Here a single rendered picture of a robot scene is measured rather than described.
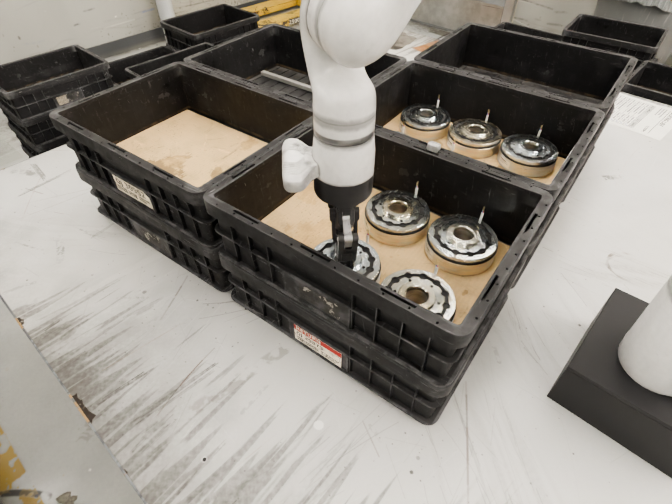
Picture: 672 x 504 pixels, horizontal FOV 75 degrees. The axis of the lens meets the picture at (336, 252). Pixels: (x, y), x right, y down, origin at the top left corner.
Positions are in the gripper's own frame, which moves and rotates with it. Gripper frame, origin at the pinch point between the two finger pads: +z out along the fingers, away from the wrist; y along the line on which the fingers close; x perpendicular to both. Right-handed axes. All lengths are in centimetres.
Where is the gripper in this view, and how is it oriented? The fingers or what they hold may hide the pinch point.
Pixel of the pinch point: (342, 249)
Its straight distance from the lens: 63.6
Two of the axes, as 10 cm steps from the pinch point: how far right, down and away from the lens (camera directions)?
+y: -0.9, -7.1, 7.0
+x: -10.0, 0.7, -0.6
